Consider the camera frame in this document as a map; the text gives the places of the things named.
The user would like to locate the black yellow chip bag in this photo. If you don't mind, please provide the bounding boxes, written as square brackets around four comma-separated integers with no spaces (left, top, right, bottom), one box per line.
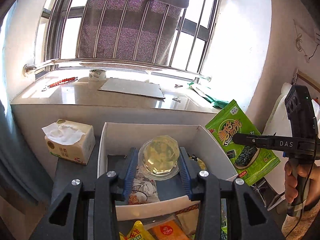
[189,154,207,170]

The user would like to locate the spicy peanut snack bag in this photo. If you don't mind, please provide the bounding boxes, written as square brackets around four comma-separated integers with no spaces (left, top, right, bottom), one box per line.
[128,168,160,205]

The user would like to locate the green seaweed snack bag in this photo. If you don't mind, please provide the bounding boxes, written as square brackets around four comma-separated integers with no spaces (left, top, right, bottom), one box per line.
[205,100,280,186]

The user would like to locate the yellow corn snack bag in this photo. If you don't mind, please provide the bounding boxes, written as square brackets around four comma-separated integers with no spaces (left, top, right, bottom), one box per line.
[119,220,155,240]

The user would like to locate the clear jelly cup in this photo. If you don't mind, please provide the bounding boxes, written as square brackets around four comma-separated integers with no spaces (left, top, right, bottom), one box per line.
[137,135,180,181]

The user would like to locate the orange cracker pack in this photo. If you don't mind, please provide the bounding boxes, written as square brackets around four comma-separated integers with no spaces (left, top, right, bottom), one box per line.
[151,220,189,240]

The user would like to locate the right hand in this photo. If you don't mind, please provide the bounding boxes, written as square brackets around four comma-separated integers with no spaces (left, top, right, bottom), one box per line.
[284,161,319,208]

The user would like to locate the white cardboard box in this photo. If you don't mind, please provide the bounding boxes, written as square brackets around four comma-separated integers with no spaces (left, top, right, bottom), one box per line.
[96,122,239,222]

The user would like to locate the tissue pack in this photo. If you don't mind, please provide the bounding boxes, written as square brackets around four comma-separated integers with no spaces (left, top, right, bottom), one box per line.
[42,119,95,165]

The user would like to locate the green plastic bags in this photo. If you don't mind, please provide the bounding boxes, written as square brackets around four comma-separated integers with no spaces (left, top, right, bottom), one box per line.
[188,82,229,109]

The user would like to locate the teal curtain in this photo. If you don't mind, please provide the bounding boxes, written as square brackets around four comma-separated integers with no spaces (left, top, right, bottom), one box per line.
[0,24,54,205]

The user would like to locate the grey cardboard sheet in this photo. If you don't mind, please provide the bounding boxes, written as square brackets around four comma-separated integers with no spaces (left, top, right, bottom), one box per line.
[98,78,165,99]

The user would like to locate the steel window railing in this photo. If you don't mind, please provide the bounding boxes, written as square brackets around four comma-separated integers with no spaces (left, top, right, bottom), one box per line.
[22,0,221,80]

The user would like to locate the grey hanging cloth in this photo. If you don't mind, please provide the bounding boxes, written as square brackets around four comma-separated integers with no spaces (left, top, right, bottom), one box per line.
[76,0,189,65]

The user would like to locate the black camera box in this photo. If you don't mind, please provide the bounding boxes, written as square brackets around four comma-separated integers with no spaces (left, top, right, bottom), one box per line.
[285,85,318,139]

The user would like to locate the red bead string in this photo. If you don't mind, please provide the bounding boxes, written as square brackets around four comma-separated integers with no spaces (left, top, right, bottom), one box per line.
[47,76,79,88]

